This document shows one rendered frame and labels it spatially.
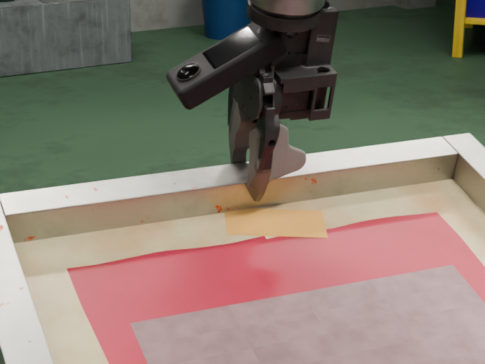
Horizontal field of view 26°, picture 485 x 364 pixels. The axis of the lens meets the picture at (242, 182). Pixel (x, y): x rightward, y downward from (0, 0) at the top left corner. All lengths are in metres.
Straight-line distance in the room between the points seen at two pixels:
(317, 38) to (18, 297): 0.38
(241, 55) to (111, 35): 6.11
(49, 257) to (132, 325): 0.12
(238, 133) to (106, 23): 6.00
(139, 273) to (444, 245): 0.32
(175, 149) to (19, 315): 4.42
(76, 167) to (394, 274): 4.11
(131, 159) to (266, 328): 4.24
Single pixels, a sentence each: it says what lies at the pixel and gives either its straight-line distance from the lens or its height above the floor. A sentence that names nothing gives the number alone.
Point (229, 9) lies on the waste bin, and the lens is 7.79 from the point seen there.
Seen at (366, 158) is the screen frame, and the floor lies 1.27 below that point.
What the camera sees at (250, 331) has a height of 1.18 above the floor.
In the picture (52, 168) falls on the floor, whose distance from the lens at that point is 5.11.
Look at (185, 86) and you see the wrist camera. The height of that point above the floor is 1.38.
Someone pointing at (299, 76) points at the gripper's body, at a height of 1.38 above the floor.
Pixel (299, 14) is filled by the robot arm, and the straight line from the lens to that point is 0.99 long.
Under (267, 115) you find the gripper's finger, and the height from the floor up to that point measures 1.35.
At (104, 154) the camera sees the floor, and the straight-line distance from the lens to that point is 5.27.
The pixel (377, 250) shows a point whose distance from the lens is 1.09.
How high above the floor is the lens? 1.63
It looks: 20 degrees down
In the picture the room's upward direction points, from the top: straight up
